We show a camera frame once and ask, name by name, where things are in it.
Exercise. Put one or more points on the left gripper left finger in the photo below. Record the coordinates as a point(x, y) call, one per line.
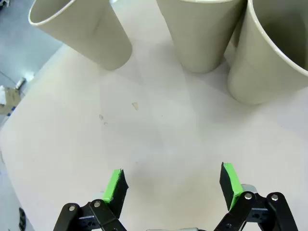
point(113, 190)

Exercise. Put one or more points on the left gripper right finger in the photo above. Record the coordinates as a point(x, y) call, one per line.
point(231, 185)

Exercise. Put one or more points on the tan cup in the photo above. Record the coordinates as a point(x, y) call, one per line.
point(199, 36)
point(260, 72)
point(81, 36)

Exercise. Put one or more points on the cardboard box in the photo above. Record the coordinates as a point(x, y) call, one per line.
point(12, 98)

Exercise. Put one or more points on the grey metal cylinder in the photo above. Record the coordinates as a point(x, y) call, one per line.
point(20, 83)

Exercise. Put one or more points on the crumpled white paper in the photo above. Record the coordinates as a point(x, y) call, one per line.
point(2, 95)

